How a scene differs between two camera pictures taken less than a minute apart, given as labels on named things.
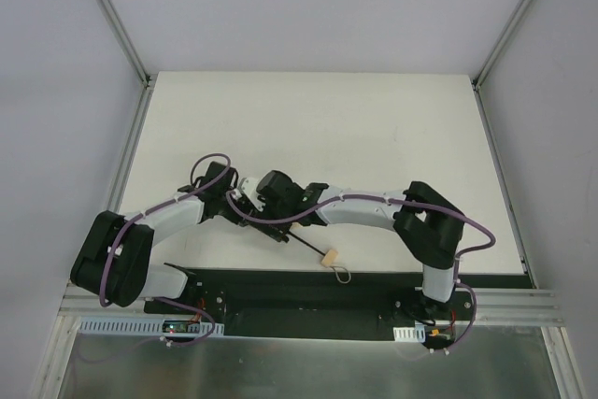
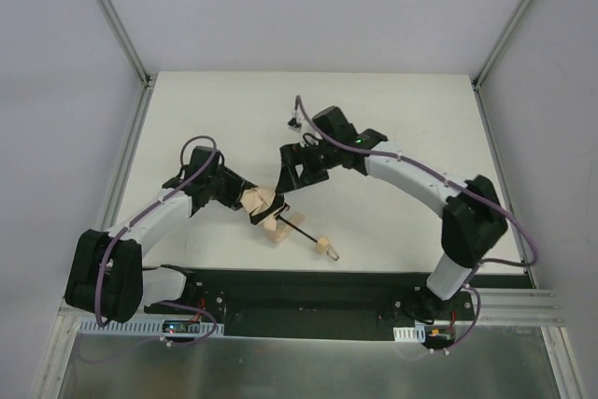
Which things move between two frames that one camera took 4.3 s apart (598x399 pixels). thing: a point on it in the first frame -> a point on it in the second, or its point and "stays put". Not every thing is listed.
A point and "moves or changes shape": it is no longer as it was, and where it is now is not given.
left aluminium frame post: [108, 4] stays put
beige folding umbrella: [329, 259] moves or changes shape
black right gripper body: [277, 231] -> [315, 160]
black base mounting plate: [322, 303] stays put
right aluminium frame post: [515, 18] stays put
